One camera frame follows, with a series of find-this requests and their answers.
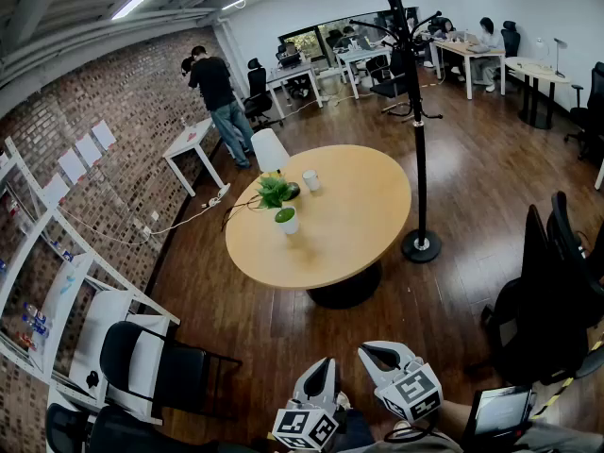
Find white floor cable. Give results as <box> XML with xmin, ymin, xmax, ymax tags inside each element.
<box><xmin>60</xmin><ymin>200</ymin><xmax>213</xmax><ymax>247</ymax></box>

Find black display device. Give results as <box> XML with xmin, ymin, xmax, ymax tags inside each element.
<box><xmin>464</xmin><ymin>384</ymin><xmax>537</xmax><ymax>443</ymax></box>

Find person's right forearm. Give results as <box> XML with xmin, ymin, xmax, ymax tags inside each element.
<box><xmin>438</xmin><ymin>399</ymin><xmax>476</xmax><ymax>439</ymax></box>

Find black coat rack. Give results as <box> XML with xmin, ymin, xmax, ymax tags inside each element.
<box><xmin>348</xmin><ymin>0</ymin><xmax>444</xmax><ymax>264</ymax></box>

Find white shade table lamp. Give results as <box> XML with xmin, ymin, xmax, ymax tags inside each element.
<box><xmin>249</xmin><ymin>127</ymin><xmax>303</xmax><ymax>202</ymax></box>

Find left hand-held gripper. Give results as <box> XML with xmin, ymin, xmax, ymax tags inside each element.
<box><xmin>272</xmin><ymin>357</ymin><xmax>342</xmax><ymax>452</ymax></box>

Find plastic water bottle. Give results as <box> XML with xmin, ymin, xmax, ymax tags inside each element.
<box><xmin>21</xmin><ymin>316</ymin><xmax>51</xmax><ymax>340</ymax></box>
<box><xmin>23</xmin><ymin>302</ymin><xmax>48</xmax><ymax>326</ymax></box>

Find round white table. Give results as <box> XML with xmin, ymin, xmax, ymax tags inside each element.
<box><xmin>504</xmin><ymin>56</ymin><xmax>573</xmax><ymax>130</ymax></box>

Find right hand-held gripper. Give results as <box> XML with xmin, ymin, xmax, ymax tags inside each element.
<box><xmin>357</xmin><ymin>341</ymin><xmax>444</xmax><ymax>424</ymax></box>

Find person's dark trousers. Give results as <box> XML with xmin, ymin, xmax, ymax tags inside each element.
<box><xmin>329</xmin><ymin>408</ymin><xmax>379</xmax><ymax>453</ymax></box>

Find black lamp cable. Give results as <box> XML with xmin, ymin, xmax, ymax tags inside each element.
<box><xmin>220</xmin><ymin>194</ymin><xmax>261</xmax><ymax>233</ymax></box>

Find black table pedestal base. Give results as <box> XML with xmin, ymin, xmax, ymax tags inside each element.
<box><xmin>306</xmin><ymin>260</ymin><xmax>383</xmax><ymax>310</ymax></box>

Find black high-back office chair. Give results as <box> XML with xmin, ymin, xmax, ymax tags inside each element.
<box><xmin>500</xmin><ymin>20</ymin><xmax>522</xmax><ymax>59</ymax></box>
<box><xmin>243</xmin><ymin>58</ymin><xmax>285</xmax><ymax>130</ymax></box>

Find white paper sheet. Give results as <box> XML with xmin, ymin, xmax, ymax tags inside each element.
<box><xmin>91</xmin><ymin>119</ymin><xmax>117</xmax><ymax>150</ymax></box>
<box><xmin>74</xmin><ymin>134</ymin><xmax>103</xmax><ymax>168</ymax></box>
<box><xmin>57</xmin><ymin>147</ymin><xmax>88</xmax><ymax>184</ymax></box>

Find wooden desk with white legs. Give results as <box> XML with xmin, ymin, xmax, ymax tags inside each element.
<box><xmin>431</xmin><ymin>38</ymin><xmax>507</xmax><ymax>101</ymax></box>

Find small white table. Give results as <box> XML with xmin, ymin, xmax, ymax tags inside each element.
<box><xmin>162</xmin><ymin>116</ymin><xmax>227</xmax><ymax>198</ymax></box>

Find green plant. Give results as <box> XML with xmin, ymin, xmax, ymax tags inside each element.
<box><xmin>254</xmin><ymin>173</ymin><xmax>302</xmax><ymax>236</ymax></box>

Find black cantilever mesh chair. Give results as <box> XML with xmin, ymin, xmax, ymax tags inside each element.
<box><xmin>366</xmin><ymin>47</ymin><xmax>445</xmax><ymax>123</ymax></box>

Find white metal shelf rack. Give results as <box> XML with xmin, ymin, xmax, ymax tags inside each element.
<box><xmin>0</xmin><ymin>135</ymin><xmax>181</xmax><ymax>424</ymax></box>

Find black desk lamp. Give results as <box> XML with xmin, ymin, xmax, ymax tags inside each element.
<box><xmin>552</xmin><ymin>38</ymin><xmax>568</xmax><ymax>79</ymax></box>

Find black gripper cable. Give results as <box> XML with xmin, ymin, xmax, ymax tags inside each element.
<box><xmin>383</xmin><ymin>417</ymin><xmax>439</xmax><ymax>444</ymax></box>

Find person's gray shirt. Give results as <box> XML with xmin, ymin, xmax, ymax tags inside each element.
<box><xmin>367</xmin><ymin>417</ymin><xmax>604</xmax><ymax>453</ymax></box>

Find black folding chair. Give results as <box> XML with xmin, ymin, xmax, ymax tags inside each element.
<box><xmin>98</xmin><ymin>321</ymin><xmax>243</xmax><ymax>419</ymax></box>

